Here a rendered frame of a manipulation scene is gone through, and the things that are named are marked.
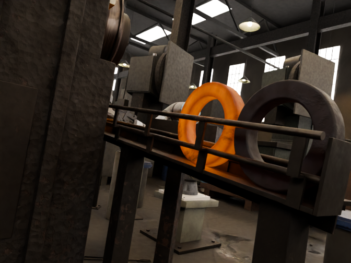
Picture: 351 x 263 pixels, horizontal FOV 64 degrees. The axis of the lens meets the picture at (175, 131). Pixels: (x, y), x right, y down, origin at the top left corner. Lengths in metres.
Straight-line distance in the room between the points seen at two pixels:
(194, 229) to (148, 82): 3.54
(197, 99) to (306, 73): 5.72
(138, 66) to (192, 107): 4.69
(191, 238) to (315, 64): 5.19
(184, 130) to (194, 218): 1.33
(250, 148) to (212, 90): 0.17
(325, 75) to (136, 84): 3.93
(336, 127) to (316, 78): 6.11
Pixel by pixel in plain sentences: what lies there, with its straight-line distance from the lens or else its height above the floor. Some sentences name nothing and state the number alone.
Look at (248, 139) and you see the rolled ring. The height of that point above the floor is 0.66.
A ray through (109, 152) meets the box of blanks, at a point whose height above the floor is 0.42.
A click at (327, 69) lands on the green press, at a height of 2.70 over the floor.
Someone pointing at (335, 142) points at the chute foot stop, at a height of 0.67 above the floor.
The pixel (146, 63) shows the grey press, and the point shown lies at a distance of 5.23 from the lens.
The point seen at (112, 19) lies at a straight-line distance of 1.31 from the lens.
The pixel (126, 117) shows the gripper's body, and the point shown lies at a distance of 1.48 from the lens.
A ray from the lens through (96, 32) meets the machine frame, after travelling 0.98.
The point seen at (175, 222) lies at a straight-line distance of 1.15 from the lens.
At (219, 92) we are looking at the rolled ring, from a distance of 0.61.
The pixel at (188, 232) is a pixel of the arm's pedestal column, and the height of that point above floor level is 0.08.
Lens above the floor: 0.63
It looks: 3 degrees up
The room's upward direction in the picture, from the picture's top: 9 degrees clockwise
